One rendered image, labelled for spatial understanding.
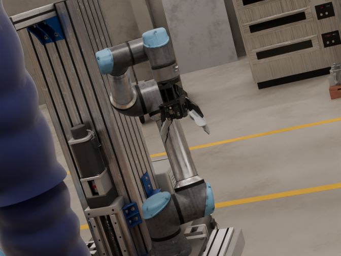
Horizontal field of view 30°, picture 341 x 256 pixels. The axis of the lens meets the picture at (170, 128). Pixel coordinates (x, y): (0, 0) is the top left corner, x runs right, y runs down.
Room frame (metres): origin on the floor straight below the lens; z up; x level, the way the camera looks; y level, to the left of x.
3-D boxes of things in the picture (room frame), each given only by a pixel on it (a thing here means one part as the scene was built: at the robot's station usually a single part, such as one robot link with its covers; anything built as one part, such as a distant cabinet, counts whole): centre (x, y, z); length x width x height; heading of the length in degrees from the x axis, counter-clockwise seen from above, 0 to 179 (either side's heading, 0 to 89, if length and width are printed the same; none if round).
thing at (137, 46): (2.00, -0.01, 1.82); 0.11 x 0.11 x 0.08; 6
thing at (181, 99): (1.89, -0.03, 1.66); 0.09 x 0.08 x 0.12; 160
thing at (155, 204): (2.19, 0.12, 1.20); 0.13 x 0.12 x 0.14; 96
